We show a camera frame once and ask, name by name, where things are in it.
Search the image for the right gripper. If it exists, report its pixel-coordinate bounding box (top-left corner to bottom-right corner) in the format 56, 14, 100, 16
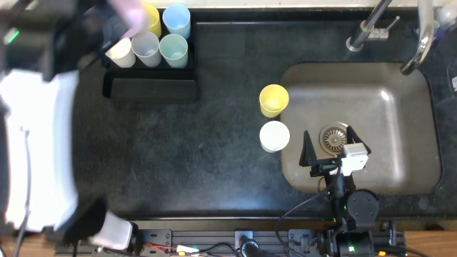
298, 125, 373, 178

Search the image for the yellow cup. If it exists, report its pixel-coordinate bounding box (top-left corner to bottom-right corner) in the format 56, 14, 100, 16
142, 3, 162, 39
258, 84, 290, 119

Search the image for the white cup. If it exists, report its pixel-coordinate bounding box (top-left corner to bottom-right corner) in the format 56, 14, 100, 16
258, 120, 291, 153
105, 37, 136, 69

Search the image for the steel sink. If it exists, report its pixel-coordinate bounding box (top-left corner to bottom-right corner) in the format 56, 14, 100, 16
279, 62, 443, 196

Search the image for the steel tap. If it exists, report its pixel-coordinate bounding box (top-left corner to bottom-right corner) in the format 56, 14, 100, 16
345, 0, 437, 76

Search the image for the black tray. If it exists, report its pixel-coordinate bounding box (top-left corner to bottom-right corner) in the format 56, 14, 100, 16
101, 9, 196, 71
102, 68, 199, 101

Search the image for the blue soap bottle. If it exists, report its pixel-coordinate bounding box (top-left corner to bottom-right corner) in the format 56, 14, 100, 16
413, 2, 457, 43

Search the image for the green cup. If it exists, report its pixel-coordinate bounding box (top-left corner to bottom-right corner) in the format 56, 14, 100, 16
159, 34, 189, 69

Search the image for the blue cup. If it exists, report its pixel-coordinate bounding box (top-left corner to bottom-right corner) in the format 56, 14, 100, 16
162, 4, 192, 39

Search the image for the grey cup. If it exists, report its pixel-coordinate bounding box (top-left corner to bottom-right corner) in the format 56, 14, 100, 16
131, 31, 162, 68

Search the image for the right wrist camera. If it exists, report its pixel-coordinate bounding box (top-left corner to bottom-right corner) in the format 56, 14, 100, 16
338, 142, 369, 177

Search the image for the black cable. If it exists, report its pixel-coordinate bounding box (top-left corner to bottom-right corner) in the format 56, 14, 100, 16
274, 167, 342, 257

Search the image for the mounting rail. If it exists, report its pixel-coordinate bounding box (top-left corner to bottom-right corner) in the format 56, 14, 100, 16
135, 228, 408, 257

